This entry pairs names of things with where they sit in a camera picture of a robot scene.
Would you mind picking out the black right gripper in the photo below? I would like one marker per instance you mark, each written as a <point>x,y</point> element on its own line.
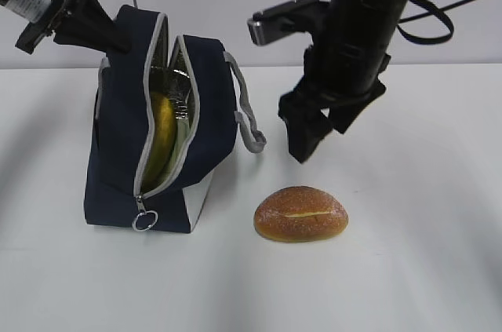
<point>341,79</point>

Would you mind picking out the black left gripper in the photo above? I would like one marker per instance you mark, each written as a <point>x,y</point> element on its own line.
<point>82,23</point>

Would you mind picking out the brown bread roll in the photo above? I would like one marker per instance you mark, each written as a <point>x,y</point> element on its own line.
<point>300,214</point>

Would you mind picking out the navy blue lunch bag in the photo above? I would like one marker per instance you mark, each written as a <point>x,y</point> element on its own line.
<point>210,97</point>

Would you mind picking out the yellow banana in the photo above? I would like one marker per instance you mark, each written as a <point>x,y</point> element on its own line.
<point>163,140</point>

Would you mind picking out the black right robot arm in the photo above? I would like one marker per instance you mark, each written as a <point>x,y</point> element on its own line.
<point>360,17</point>

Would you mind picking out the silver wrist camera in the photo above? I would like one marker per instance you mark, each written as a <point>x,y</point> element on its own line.
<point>294,16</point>

